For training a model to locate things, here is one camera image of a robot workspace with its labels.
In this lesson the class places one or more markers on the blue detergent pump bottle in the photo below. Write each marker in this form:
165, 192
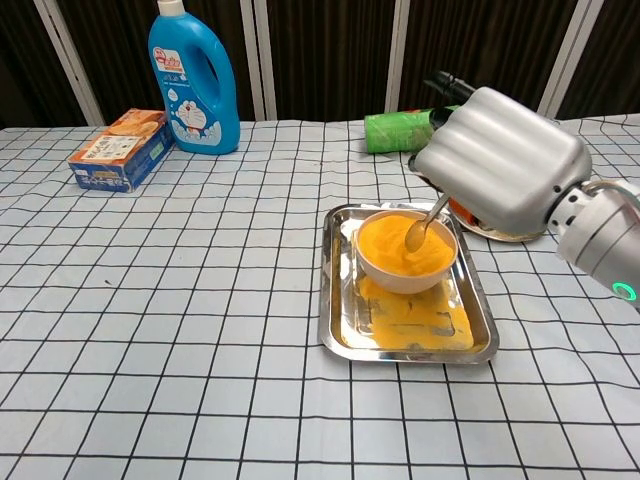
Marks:
200, 90

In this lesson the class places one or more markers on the green chips can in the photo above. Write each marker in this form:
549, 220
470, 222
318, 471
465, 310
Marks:
395, 132

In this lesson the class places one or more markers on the rectangular steel tray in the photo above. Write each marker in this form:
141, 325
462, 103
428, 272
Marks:
345, 320

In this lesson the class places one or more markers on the checkered tablecloth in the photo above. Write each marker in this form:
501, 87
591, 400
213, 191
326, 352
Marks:
175, 325

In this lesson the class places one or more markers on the round steel plate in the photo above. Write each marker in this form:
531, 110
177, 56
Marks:
520, 238

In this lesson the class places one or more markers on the dark folding screen white frame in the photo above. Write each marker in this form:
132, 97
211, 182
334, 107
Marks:
325, 55

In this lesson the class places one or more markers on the small metal spoon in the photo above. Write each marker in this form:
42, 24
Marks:
415, 237

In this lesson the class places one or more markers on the orange and blue snack box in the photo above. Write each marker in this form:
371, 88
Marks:
120, 150

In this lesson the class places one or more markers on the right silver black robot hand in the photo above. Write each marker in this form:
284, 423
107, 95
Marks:
505, 155

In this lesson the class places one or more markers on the bowl of orange powder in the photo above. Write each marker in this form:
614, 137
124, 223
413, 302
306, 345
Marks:
385, 245

